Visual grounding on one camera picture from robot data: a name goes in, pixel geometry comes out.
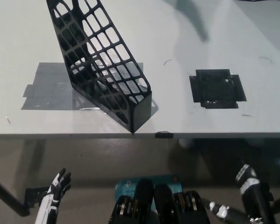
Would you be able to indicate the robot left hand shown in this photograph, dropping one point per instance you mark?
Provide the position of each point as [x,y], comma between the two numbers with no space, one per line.
[53,196]

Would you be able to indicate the black mesh magazine stand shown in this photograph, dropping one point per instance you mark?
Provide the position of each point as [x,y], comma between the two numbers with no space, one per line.
[142,112]

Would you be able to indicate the grey tape patch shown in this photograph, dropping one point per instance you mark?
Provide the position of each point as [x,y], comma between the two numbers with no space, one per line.
[44,81]

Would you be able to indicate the small black tape strip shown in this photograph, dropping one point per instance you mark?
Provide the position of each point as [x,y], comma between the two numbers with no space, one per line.
[164,135]

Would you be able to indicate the black tape square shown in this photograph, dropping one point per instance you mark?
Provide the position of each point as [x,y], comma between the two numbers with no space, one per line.
[214,88]

